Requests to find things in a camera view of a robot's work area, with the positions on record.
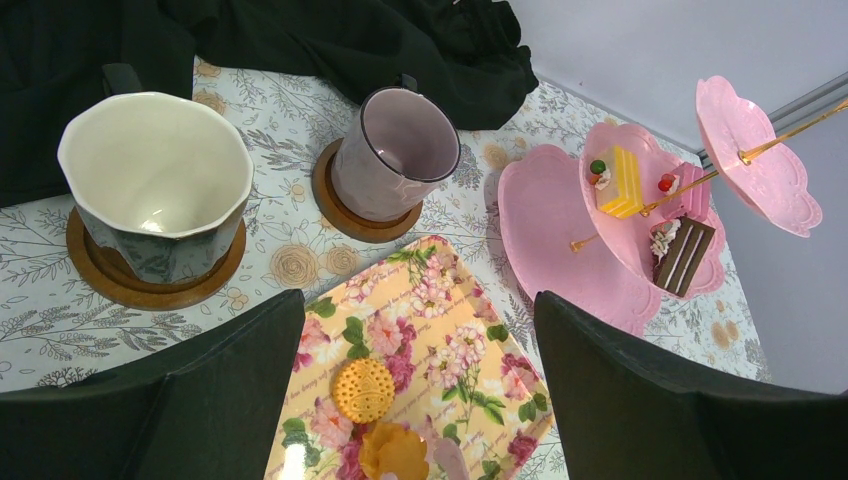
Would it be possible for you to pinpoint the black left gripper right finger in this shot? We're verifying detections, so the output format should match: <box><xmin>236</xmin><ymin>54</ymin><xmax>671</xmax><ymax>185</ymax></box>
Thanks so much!
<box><xmin>534</xmin><ymin>291</ymin><xmax>847</xmax><ymax>479</ymax></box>

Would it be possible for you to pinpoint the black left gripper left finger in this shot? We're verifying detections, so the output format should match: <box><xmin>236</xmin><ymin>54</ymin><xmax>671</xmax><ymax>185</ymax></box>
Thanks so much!
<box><xmin>1</xmin><ymin>290</ymin><xmax>305</xmax><ymax>479</ymax></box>

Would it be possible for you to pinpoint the round orange cookie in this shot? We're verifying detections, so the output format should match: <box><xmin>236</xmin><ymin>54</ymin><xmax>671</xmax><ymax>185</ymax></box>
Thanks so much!
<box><xmin>331</xmin><ymin>358</ymin><xmax>395</xmax><ymax>424</ymax></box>

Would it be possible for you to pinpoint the chocolate wafer biscuit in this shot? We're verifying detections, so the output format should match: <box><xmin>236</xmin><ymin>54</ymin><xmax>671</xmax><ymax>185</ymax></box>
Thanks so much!
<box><xmin>649</xmin><ymin>216</ymin><xmax>715</xmax><ymax>297</ymax></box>

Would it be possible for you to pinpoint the small orange cookie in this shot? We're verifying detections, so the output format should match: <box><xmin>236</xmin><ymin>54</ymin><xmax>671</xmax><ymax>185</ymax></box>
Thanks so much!
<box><xmin>359</xmin><ymin>422</ymin><xmax>429</xmax><ymax>480</ymax></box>

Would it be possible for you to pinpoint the pink three-tier cake stand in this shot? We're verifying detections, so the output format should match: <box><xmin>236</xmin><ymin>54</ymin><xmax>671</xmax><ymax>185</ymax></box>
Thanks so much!
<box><xmin>498</xmin><ymin>76</ymin><xmax>823</xmax><ymax>336</ymax></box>

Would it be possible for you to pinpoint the white paper cup black base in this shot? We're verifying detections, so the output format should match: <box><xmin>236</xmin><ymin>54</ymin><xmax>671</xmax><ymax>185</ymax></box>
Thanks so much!
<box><xmin>56</xmin><ymin>63</ymin><xmax>256</xmax><ymax>286</ymax></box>

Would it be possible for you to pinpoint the pink wafer biscuit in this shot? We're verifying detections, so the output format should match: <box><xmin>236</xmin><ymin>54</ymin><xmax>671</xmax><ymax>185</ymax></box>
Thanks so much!
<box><xmin>658</xmin><ymin>163</ymin><xmax>711</xmax><ymax>222</ymax></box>

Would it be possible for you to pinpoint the yellow wafer biscuit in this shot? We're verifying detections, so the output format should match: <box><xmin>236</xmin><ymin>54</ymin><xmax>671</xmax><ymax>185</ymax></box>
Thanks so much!
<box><xmin>588</xmin><ymin>146</ymin><xmax>644</xmax><ymax>219</ymax></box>

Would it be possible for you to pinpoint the purple mug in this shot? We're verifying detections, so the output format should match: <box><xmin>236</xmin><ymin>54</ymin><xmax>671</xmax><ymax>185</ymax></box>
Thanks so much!
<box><xmin>330</xmin><ymin>74</ymin><xmax>460</xmax><ymax>222</ymax></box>

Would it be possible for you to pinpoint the floral serving tray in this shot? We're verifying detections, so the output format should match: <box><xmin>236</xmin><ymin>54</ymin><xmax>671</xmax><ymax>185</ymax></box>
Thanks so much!
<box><xmin>265</xmin><ymin>236</ymin><xmax>554</xmax><ymax>479</ymax></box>

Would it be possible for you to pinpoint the brown round coaster left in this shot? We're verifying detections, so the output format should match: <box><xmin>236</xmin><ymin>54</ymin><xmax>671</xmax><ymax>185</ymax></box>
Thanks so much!
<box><xmin>66</xmin><ymin>207</ymin><xmax>246</xmax><ymax>311</ymax></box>

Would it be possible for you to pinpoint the brown round coaster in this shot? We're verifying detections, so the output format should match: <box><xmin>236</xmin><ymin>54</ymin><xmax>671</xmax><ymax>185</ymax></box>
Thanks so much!
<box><xmin>66</xmin><ymin>207</ymin><xmax>246</xmax><ymax>311</ymax></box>
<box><xmin>311</xmin><ymin>138</ymin><xmax>423</xmax><ymax>244</ymax></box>

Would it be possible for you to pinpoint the brown round coaster right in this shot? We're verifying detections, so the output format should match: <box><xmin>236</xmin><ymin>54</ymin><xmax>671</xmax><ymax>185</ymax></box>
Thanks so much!
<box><xmin>311</xmin><ymin>138</ymin><xmax>423</xmax><ymax>244</ymax></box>

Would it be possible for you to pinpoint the black cloth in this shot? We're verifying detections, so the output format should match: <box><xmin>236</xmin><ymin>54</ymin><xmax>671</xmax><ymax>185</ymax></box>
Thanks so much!
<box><xmin>1</xmin><ymin>0</ymin><xmax>538</xmax><ymax>206</ymax></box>

